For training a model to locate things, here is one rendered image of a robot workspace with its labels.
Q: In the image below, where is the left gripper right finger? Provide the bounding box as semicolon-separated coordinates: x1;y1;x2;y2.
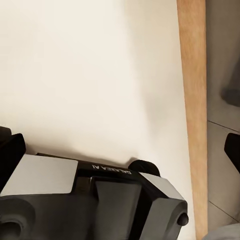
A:
224;133;240;173

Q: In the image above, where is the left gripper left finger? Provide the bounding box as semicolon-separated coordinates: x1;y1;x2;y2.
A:
0;133;26;193

